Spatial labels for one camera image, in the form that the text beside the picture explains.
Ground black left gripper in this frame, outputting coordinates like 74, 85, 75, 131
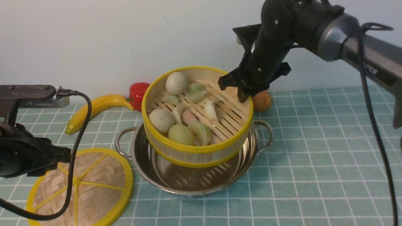
0, 122, 72, 178

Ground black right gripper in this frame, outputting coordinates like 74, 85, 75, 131
218, 24, 291, 103

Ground yellow rimmed bamboo steamer basket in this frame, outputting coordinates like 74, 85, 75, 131
142, 66, 253, 168

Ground yellow rimmed woven steamer lid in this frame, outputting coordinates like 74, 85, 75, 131
26, 148, 134, 226

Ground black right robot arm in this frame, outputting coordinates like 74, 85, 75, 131
218, 0, 402, 129

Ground stainless steel pot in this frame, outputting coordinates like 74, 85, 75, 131
115, 121, 273, 198

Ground brown potato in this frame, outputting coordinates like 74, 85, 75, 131
252, 91, 273, 112

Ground white dumpling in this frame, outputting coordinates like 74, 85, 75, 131
204, 100, 219, 122

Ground pale green dumpling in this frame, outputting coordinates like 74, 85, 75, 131
185, 83, 207, 104

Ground green pink dumpling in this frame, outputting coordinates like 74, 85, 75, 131
182, 110, 211, 146

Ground white round bun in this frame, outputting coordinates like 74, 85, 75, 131
165, 72, 188, 95
148, 109, 175, 135

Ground yellow banana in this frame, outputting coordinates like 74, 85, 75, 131
64, 94, 134, 134

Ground green round bun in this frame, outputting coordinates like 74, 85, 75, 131
168, 124, 195, 146

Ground white round bun front left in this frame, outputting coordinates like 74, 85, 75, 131
148, 109, 175, 135

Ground red bell pepper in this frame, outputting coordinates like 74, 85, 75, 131
129, 83, 150, 112

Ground green checkered tablecloth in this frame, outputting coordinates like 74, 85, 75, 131
17, 86, 402, 226

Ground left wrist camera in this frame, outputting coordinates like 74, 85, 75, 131
0, 85, 70, 110

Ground black left camera cable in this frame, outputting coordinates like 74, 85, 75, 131
0, 89, 92, 221

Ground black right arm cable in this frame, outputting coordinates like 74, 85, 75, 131
339, 23, 399, 226

